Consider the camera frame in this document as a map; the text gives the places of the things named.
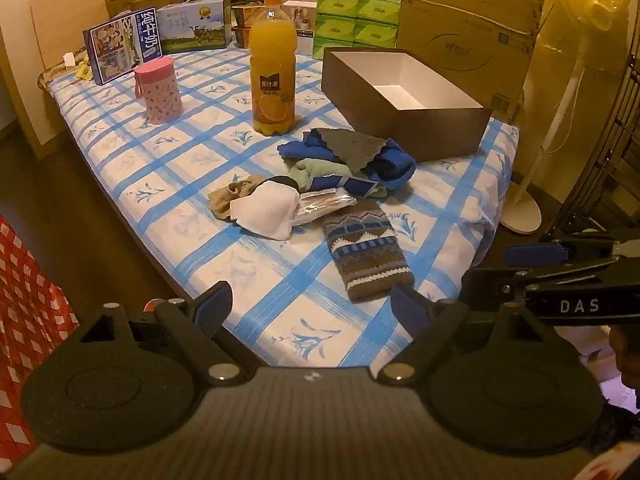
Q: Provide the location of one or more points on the white product box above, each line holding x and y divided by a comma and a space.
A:
306, 25

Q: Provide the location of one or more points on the black sock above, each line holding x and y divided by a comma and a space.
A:
282, 181

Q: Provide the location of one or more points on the brown box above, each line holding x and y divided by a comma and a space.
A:
440, 130

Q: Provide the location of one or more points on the wooden headboard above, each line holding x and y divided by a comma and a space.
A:
75, 5

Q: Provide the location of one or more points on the grey cloth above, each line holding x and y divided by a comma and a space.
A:
350, 147

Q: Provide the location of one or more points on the orange juice bottle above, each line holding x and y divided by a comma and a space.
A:
272, 60

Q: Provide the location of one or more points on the bed with blue checked sheet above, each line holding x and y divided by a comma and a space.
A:
175, 160

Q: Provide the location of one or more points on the patterned knit sock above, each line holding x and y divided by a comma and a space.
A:
365, 255

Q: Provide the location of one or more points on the white cloth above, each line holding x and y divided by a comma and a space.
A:
270, 210

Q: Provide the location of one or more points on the black metal rack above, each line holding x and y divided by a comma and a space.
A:
610, 160

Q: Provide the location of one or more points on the blue patterned packet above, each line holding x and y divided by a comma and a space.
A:
350, 185

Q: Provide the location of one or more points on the yellow plastic bag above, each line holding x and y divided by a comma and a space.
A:
570, 25

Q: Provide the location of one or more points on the wooden door frame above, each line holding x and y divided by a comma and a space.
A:
30, 110

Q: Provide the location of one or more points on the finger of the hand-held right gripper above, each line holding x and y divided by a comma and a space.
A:
532, 254
492, 287

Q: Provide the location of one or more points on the white fan stand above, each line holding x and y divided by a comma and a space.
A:
522, 212

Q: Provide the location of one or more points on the blue fluffy towel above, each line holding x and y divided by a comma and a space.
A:
395, 165

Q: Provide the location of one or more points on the blue milk carton box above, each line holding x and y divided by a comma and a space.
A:
120, 47

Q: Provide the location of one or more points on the milk box with cow picture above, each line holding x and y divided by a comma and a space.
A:
195, 27

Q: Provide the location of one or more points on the pink patterned cup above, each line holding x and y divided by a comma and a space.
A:
159, 92

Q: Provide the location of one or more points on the red checked cloth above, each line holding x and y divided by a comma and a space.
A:
25, 310

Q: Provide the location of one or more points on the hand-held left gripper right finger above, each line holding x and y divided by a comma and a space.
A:
407, 306

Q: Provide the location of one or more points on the beige stocking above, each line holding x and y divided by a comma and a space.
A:
225, 200

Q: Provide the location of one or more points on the large cardboard box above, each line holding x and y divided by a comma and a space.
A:
465, 35

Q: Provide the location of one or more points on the light green cloth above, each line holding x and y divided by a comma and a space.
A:
312, 170

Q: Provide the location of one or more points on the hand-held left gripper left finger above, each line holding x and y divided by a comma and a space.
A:
215, 306

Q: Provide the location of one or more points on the stack of green tissue packs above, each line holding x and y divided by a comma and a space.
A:
357, 22

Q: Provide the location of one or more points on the orange packaged food box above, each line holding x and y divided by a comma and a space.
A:
245, 15
242, 37

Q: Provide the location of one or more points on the clear plastic packet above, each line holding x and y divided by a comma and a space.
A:
320, 207

